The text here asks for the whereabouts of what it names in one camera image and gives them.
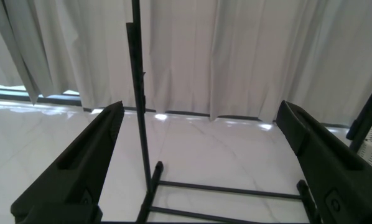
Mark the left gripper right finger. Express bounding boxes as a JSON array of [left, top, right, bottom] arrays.
[[276, 100, 372, 224]]

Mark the black clothes rack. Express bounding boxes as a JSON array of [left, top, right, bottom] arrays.
[[126, 0, 372, 224]]

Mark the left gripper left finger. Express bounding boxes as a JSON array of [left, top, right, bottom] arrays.
[[11, 100, 125, 224]]

